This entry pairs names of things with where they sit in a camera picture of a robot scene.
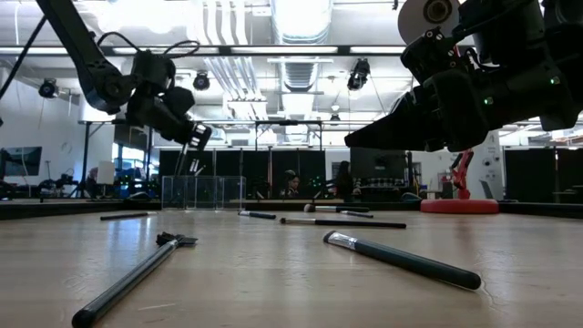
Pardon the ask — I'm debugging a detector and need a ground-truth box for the black partition wall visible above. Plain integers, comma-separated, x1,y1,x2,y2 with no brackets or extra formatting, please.
158,148,327,200
503,148,583,205

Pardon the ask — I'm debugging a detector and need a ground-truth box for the long thin black makeup brush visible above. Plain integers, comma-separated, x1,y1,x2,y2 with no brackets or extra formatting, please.
279,217,408,230

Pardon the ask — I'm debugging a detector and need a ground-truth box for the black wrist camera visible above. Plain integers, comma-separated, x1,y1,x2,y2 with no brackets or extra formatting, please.
130,48,178,92
400,26,475,92

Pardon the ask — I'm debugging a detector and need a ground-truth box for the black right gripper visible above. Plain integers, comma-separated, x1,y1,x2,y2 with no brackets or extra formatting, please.
344,67,520,154

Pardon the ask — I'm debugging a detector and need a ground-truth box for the short black makeup brush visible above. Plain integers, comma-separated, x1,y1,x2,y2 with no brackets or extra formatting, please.
237,210,278,220

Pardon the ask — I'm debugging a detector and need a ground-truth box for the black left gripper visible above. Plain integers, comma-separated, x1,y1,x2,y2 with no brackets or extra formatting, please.
125,84,214,149

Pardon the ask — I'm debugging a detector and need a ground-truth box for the black makeup brush silver ferrule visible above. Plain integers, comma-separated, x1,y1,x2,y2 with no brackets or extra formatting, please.
322,230,483,292

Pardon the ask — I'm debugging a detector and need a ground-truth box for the person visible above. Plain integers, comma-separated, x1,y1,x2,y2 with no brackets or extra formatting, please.
334,159,362,202
281,169,302,200
85,166,99,198

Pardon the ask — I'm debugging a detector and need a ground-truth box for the white panel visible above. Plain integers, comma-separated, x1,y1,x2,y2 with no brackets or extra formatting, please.
96,159,116,186

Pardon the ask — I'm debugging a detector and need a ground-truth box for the white pillar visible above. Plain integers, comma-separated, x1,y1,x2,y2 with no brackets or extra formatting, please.
473,131,505,200

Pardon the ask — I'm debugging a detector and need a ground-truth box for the black screen panel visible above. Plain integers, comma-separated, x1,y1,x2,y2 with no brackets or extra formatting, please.
349,148,409,201

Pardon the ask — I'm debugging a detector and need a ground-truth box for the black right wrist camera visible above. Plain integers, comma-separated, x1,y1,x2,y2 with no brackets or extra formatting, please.
400,26,475,92

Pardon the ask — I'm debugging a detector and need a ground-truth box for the red desk lamp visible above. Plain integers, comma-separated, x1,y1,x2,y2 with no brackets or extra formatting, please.
397,0,500,215

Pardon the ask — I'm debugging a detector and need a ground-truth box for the silver ceiling duct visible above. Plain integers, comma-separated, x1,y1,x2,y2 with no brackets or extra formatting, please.
271,0,333,45

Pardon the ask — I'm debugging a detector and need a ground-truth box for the black overhead crossbar with lights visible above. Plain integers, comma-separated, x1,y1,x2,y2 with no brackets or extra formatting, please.
0,44,411,57

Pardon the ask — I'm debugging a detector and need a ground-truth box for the clear acrylic brush organizer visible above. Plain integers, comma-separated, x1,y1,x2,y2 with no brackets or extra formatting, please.
161,175,247,211

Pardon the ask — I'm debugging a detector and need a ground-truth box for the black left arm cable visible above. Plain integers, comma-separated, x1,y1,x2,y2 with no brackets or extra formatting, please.
96,30,201,60

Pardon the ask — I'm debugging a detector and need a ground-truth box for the dark wall monitor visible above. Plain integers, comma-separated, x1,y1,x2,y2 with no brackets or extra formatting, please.
0,145,44,179

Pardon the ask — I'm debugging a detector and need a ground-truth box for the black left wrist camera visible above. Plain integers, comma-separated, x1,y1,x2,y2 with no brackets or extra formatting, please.
130,48,178,92

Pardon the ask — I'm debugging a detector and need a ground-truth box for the black ceiling spotlight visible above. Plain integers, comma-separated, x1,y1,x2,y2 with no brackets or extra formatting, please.
346,57,372,91
192,70,211,91
37,77,59,99

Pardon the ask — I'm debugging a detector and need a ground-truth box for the fluffy makeup brush silver ferrule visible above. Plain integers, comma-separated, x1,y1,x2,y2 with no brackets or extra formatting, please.
302,203,371,214

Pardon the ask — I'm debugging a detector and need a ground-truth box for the black brow comb brush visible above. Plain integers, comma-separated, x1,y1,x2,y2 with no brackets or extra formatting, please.
71,231,199,328

